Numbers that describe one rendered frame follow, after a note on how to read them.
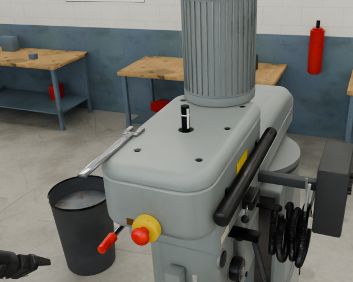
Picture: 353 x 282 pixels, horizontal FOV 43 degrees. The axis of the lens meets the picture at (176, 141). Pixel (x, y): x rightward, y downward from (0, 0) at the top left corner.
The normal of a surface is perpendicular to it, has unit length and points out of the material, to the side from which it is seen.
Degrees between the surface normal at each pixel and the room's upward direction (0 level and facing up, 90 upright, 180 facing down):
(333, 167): 0
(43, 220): 0
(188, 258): 90
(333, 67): 90
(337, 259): 0
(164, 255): 90
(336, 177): 90
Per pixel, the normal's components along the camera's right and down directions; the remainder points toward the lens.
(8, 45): -0.44, 0.40
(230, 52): 0.22, 0.41
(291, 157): -0.05, -0.90
